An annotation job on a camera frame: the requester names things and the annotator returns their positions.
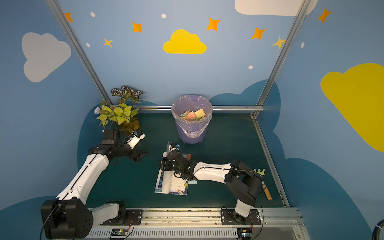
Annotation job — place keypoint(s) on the aluminium frame right post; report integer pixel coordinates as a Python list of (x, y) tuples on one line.
[(290, 38)]

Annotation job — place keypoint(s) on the aluminium frame left post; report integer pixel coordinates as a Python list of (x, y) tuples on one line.
[(60, 16)]

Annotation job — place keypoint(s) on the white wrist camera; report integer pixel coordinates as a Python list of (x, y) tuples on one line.
[(173, 147), (134, 138)]

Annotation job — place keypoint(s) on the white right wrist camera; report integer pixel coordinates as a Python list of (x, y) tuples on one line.
[(173, 147)]

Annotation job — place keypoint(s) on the right green circuit board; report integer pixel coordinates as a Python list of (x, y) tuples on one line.
[(245, 234)]

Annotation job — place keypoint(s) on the potted green plant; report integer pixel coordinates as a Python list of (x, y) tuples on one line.
[(123, 114)]

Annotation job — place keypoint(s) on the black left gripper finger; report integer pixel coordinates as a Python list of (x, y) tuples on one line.
[(138, 148), (138, 155)]

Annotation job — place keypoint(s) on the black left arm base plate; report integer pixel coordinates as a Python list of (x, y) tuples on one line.
[(131, 216)]

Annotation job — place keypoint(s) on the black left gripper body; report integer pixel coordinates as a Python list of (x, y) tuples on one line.
[(135, 154)]

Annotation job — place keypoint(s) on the green hand rake wooden handle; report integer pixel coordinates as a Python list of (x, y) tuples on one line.
[(264, 185)]

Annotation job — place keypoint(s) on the aluminium front rail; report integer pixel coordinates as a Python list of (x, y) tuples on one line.
[(206, 224)]

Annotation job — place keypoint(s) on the aluminium frame back bar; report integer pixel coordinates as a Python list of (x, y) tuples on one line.
[(214, 108)]

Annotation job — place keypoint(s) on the left green circuit board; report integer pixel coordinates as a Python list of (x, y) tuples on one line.
[(119, 233)]

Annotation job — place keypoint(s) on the discarded sticky notes pile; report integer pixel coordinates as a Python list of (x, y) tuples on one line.
[(193, 116)]

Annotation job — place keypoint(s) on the translucent bin liner bag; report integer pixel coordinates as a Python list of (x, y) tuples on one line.
[(192, 121)]

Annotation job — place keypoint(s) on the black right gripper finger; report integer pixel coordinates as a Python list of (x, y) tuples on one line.
[(163, 164), (169, 155)]

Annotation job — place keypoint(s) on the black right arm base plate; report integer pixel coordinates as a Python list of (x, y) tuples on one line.
[(230, 218)]

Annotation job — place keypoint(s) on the green circuit board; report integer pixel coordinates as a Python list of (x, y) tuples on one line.
[(119, 233), (245, 234)]

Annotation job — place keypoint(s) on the science magazine book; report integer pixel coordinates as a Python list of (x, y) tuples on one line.
[(168, 183)]

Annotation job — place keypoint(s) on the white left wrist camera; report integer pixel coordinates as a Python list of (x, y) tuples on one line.
[(134, 138)]

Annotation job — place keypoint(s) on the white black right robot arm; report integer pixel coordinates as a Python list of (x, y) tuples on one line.
[(243, 182)]

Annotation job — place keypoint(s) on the purple trash bin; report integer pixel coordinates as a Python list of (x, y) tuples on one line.
[(192, 129)]

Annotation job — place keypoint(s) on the aluminium frame post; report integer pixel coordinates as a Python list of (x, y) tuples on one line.
[(290, 38), (60, 16)]

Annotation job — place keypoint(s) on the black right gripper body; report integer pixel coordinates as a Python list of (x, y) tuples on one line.
[(167, 163)]

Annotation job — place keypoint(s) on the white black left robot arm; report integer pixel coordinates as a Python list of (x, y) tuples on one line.
[(67, 216)]

